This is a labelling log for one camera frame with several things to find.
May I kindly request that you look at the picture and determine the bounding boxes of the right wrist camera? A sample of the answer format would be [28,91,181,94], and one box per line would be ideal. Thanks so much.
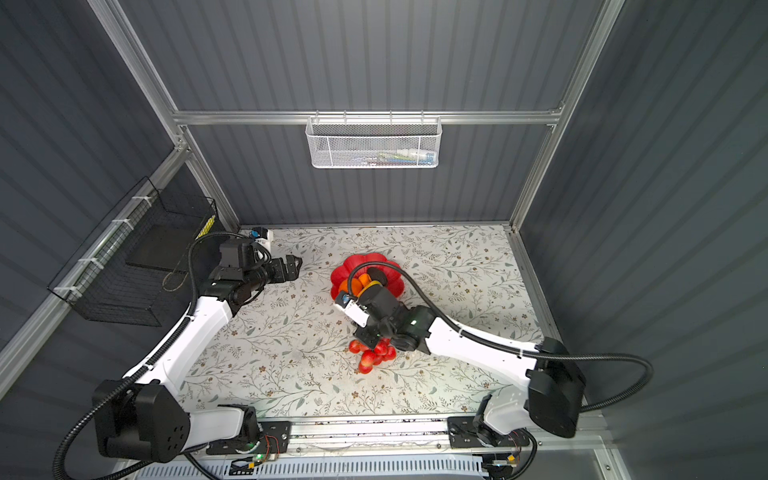
[334,292,369,328]

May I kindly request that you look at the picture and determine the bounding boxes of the large orange fake fruit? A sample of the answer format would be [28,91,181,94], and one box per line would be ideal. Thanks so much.
[338,274,380,297]

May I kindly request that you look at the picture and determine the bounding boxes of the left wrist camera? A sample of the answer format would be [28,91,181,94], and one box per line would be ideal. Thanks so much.
[249,226,274,242]

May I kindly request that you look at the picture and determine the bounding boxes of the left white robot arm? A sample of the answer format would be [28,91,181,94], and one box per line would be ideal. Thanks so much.
[93,235,303,463]

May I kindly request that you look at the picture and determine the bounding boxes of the items in white basket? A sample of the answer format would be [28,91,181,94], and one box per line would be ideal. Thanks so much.
[350,149,438,167]

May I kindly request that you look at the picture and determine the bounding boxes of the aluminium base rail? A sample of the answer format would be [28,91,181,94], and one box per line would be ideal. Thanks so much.
[113,413,631,480]

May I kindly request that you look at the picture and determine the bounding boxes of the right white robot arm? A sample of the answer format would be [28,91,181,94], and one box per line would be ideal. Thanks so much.
[335,282,586,446]

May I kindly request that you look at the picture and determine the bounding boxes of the floral table mat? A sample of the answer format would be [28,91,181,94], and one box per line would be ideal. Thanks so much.
[180,225,542,417]

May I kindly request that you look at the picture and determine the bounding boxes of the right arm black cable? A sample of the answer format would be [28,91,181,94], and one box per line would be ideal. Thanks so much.
[346,260,655,480]

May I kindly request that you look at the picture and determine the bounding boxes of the red flower-shaped fruit bowl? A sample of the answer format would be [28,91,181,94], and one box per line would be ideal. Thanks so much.
[330,253,405,300]

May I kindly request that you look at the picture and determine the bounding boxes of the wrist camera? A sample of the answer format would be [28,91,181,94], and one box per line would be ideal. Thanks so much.
[334,292,369,328]
[249,226,274,242]

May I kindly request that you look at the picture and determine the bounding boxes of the red fake grape bunch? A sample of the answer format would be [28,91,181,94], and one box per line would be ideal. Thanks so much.
[348,339,397,374]

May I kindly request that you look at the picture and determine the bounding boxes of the yellow item in black basket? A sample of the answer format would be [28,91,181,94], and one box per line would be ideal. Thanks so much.
[196,215,216,239]

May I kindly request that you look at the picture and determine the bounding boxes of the black wire basket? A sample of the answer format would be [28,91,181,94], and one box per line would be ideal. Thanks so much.
[48,178,220,327]

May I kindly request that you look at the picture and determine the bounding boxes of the white wire mesh basket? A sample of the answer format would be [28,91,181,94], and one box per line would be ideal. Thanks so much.
[305,117,443,169]

